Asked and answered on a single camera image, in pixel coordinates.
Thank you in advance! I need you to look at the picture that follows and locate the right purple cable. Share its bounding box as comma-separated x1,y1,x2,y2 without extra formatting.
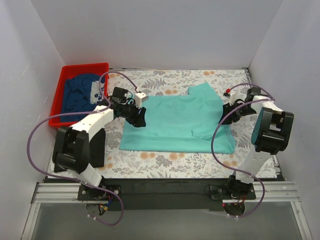
210,83,276,219

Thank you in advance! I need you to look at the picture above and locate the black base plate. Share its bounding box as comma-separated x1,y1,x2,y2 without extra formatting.
77,177,256,212

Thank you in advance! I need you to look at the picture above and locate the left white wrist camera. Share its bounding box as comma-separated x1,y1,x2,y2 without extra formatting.
133,92,149,109

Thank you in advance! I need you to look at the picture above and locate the aluminium mounting rail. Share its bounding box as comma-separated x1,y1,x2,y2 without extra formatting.
32,181,300,203

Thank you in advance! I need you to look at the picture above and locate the red plastic bin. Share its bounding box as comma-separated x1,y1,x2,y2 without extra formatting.
48,62,109,129

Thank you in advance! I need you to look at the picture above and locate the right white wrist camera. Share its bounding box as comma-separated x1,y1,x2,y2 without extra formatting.
223,88,240,106

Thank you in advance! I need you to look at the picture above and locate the purple cable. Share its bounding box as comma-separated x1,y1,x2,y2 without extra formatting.
210,83,276,219
27,71,141,226

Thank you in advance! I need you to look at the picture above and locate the mint green t-shirt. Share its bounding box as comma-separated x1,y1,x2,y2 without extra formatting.
119,82,236,154

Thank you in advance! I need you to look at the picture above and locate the navy blue printed t-shirt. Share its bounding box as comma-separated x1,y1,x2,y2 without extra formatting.
61,73,105,114

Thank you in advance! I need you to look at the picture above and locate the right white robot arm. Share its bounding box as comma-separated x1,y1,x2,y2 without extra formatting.
125,83,294,200

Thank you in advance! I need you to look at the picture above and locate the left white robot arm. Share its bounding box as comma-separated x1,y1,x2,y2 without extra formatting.
52,87,148,200

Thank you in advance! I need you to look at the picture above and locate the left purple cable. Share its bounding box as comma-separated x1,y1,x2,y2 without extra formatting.
27,71,141,226

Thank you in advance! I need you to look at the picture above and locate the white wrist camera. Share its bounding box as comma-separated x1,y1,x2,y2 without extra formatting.
133,92,149,109
223,88,240,106

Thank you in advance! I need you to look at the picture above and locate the folded black t-shirt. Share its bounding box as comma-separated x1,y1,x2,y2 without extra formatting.
52,126,106,174

